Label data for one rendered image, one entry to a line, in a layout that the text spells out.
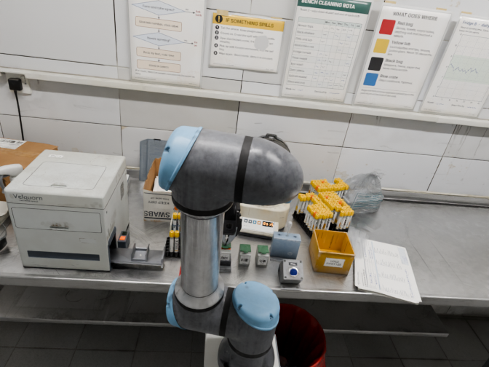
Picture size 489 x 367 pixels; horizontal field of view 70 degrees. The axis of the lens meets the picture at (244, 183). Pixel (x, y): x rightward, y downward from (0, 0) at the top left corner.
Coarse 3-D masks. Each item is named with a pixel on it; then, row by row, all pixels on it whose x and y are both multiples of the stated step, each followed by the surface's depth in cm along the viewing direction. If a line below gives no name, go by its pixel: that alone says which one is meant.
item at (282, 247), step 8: (280, 232) 130; (272, 240) 130; (280, 240) 128; (288, 240) 128; (296, 240) 127; (272, 248) 130; (280, 248) 130; (288, 248) 129; (296, 248) 129; (272, 256) 132; (280, 256) 132; (288, 256) 131; (296, 256) 131
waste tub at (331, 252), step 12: (312, 240) 135; (324, 240) 137; (336, 240) 137; (348, 240) 132; (312, 252) 133; (324, 252) 124; (336, 252) 139; (348, 252) 131; (312, 264) 131; (324, 264) 127; (336, 264) 127; (348, 264) 127
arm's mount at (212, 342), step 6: (210, 336) 97; (216, 336) 98; (222, 336) 98; (210, 342) 96; (216, 342) 96; (204, 348) 96; (210, 348) 94; (216, 348) 94; (276, 348) 97; (204, 354) 93; (210, 354) 93; (216, 354) 93; (276, 354) 95; (204, 360) 91; (210, 360) 91; (216, 360) 91; (276, 360) 93; (204, 366) 90; (210, 366) 90; (216, 366) 90; (276, 366) 92
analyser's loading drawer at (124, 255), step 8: (112, 248) 120; (120, 248) 121; (128, 248) 121; (136, 248) 121; (144, 248) 121; (112, 256) 117; (120, 256) 118; (128, 256) 118; (136, 256) 119; (144, 256) 119; (152, 256) 120; (160, 256) 120; (152, 264) 118; (160, 264) 117
